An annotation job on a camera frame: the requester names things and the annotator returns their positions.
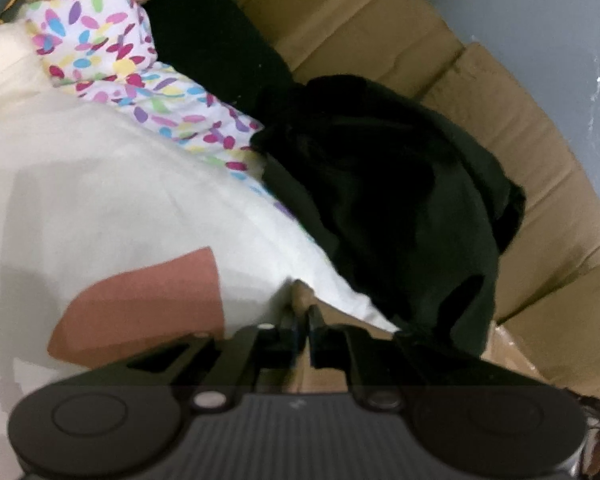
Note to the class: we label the flattened cardboard box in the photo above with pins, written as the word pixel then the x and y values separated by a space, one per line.
pixel 530 160

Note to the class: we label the plush doll in floral dress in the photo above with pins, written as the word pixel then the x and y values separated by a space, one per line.
pixel 100 45

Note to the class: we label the white bear print bed sheet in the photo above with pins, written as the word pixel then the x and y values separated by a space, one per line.
pixel 105 200

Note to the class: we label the crumpled black garment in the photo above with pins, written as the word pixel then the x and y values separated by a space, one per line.
pixel 390 200

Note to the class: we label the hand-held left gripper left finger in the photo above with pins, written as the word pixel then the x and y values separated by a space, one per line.
pixel 296 335

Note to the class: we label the brown printed t-shirt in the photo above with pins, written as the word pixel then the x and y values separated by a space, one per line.
pixel 305 295

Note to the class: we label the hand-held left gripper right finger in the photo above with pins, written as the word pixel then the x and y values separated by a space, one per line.
pixel 314 335

